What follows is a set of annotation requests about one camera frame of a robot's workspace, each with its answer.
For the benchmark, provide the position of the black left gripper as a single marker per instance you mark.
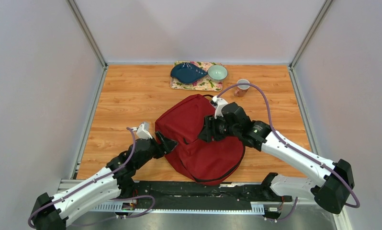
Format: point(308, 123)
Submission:
point(167, 145)

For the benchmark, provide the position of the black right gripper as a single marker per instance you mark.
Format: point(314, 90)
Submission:
point(209, 130)

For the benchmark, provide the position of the red student backpack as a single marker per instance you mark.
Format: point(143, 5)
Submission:
point(207, 163)

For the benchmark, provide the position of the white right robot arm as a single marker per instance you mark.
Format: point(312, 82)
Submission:
point(327, 182)

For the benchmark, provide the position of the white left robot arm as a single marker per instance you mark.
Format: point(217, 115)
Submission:
point(114, 181)

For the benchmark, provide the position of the floral rectangular tray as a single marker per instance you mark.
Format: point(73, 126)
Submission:
point(204, 84)

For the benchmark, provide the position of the pink patterned mug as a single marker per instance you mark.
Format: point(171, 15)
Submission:
point(242, 88)

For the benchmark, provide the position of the pale green ceramic bowl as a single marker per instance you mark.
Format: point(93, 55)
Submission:
point(217, 72)

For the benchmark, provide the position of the dark blue leaf plate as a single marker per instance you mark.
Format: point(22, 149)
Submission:
point(187, 72)

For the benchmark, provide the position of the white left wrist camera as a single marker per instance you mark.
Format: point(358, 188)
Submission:
point(142, 131)

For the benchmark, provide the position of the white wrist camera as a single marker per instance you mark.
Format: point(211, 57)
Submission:
point(218, 103)
point(142, 131)

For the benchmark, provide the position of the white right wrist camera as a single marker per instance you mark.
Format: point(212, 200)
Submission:
point(218, 103)

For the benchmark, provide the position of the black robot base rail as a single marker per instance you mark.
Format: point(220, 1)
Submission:
point(193, 197)

